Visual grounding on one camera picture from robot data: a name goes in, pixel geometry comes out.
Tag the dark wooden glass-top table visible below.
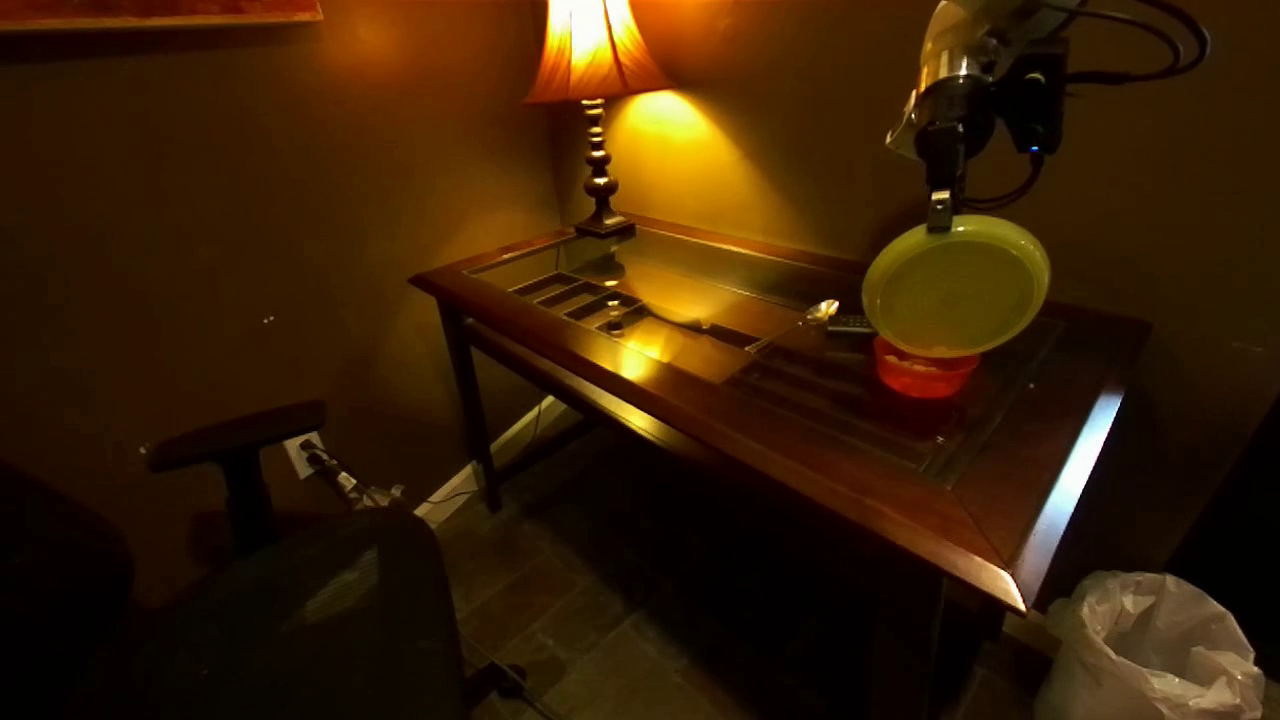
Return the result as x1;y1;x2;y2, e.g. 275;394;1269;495
409;216;1160;720

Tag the white wall outlet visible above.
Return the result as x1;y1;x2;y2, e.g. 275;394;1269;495
278;429;332;482

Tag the yellow plastic plate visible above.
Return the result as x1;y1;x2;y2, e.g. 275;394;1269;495
861;213;1054;364

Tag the framed wall picture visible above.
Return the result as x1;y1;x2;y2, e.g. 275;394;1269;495
0;0;326;30

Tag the black office chair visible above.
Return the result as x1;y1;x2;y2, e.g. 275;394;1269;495
0;394;471;720

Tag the silver spoon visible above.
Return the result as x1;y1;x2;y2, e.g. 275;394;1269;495
734;291;881;357

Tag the white trash bag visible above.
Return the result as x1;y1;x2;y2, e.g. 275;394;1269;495
1033;568;1271;720

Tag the orange plastic bowl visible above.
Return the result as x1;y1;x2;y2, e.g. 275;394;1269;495
866;333;989;402

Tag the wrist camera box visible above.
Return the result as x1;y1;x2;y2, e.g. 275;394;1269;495
995;41;1071;161

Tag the table lamp with orange shade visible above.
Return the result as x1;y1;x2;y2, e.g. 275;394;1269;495
524;0;681;245

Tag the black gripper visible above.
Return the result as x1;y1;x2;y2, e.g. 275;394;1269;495
881;47;1009;235

